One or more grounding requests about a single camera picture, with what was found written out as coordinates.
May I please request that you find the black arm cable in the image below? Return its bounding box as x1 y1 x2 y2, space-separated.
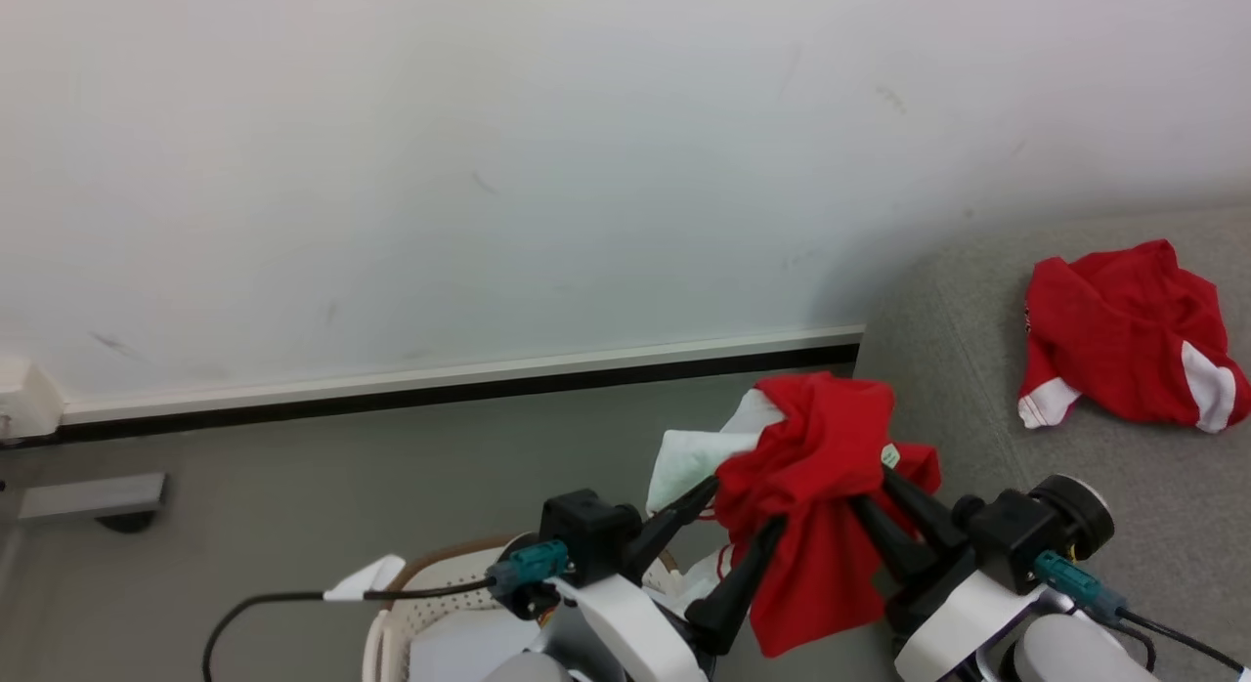
202 576 501 682
1114 606 1251 679

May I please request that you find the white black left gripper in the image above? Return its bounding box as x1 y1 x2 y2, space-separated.
547 474 789 682

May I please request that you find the white wall socket box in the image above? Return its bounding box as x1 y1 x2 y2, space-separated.
0 357 66 441

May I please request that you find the small white cloth piece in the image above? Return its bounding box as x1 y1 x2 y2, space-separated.
324 554 408 602

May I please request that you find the white plastic laundry basket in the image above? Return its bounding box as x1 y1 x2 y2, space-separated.
361 533 685 682

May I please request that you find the white and black baseboard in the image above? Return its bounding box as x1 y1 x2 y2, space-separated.
57 324 867 441

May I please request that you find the red and white garment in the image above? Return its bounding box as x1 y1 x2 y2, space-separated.
712 371 944 659

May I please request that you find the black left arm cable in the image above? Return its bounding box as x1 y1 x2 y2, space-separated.
202 576 501 682

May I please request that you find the grey fabric sofa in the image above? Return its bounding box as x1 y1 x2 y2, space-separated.
852 206 1251 682

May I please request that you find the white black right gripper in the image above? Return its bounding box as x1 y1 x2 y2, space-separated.
846 464 1055 682

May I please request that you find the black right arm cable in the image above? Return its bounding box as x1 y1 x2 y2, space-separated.
1114 606 1251 679

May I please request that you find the red shirt with white sleeves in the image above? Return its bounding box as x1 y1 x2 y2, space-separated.
1016 238 1251 435

